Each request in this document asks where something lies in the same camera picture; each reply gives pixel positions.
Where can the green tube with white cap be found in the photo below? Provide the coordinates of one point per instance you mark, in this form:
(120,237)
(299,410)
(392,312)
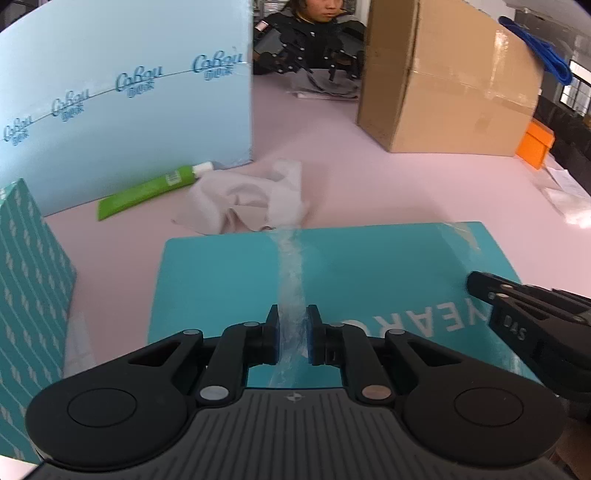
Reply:
(143,191)

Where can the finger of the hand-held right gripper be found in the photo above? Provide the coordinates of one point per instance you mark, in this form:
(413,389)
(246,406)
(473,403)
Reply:
(480,282)

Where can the black sofa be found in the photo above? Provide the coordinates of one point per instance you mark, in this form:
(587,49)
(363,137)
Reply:
(570,138)

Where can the grey cloth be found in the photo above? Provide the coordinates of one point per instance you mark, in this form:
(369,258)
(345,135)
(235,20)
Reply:
(323,87)

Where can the window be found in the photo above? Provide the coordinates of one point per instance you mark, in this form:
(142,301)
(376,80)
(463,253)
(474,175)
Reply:
(577,85)

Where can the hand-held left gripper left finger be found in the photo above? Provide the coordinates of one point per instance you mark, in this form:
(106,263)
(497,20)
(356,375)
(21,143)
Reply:
(276,334)

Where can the large cardboard box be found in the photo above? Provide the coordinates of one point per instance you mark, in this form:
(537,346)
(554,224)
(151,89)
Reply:
(452,92)

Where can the teal patterned box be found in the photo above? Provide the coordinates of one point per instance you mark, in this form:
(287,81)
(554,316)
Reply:
(32,295)

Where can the crumpled white tissue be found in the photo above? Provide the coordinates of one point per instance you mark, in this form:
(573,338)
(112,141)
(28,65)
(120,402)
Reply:
(231,198)

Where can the orange box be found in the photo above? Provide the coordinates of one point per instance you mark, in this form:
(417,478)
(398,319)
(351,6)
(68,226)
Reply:
(533,145)

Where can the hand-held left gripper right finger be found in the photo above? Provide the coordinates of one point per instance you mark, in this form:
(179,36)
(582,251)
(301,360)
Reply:
(311,337)

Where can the clear plastic wrap strip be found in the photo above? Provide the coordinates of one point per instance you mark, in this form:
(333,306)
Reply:
(291,277)

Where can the white plastic packet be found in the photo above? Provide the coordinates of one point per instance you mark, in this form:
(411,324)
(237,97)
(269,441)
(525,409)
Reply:
(570,207)

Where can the light blue foam board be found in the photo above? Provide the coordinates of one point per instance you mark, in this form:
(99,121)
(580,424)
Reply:
(138,120)

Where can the pink desktop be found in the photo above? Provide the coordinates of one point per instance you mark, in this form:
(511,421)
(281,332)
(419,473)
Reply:
(332,152)

